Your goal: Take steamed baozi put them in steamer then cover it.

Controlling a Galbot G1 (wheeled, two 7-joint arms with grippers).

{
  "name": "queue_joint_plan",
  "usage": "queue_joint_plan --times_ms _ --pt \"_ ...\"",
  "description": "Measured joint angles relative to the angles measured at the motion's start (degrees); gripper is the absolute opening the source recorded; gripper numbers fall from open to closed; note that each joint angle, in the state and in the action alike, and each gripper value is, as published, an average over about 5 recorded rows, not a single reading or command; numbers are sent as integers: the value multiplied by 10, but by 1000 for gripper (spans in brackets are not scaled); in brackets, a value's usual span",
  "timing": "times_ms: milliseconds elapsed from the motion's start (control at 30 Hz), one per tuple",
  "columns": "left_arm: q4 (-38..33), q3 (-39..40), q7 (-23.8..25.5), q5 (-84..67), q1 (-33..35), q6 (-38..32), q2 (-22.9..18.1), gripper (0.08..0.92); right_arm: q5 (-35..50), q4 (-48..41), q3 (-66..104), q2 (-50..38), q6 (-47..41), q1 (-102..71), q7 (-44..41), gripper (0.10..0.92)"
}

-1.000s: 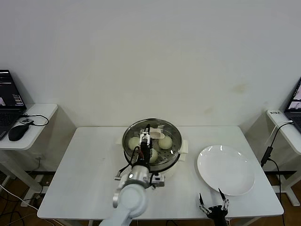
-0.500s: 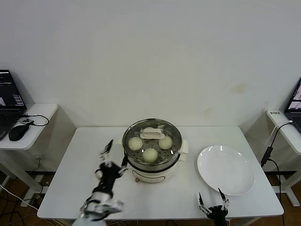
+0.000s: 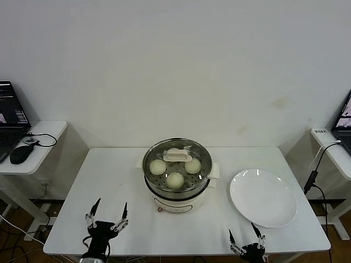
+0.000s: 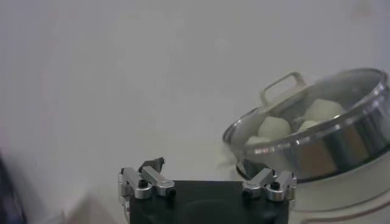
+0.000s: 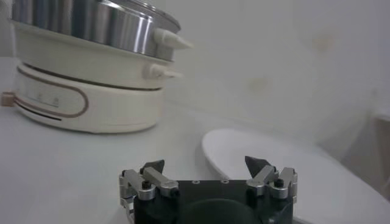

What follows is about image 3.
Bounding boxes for thin black looped cable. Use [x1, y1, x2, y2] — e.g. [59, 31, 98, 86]
[26, 132, 58, 148]

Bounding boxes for stainless steel steamer basket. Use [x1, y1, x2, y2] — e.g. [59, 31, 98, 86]
[142, 138, 213, 199]

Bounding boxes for white floor cable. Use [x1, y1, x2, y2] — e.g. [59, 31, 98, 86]
[0, 214, 46, 246]

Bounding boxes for black computer mouse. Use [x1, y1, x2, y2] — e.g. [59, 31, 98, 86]
[10, 145, 36, 165]

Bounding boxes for white side table with label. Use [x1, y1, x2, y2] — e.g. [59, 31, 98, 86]
[310, 127, 351, 242]

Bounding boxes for cream electric cooker base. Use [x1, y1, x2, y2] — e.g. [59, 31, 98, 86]
[134, 161, 221, 215]

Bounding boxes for thin white cable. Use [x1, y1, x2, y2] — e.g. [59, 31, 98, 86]
[309, 139, 343, 170]

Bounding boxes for glass lid with cream handle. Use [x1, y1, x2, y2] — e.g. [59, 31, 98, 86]
[143, 138, 213, 192]

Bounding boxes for white round plate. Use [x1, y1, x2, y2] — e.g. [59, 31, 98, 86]
[229, 169, 298, 228]

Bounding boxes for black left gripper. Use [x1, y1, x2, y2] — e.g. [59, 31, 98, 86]
[84, 198, 129, 258]

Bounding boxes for black laptop with pink images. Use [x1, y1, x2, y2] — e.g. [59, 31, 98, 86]
[331, 90, 351, 153]

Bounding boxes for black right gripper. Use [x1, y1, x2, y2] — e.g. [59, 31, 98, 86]
[228, 222, 267, 263]

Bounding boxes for white side table with mouse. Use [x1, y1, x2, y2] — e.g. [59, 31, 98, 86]
[0, 119, 69, 228]

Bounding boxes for black laptop with dark screen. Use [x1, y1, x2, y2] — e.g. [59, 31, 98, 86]
[0, 80, 32, 164]

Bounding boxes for black cable with adapter block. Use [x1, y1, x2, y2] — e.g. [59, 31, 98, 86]
[303, 141, 343, 228]

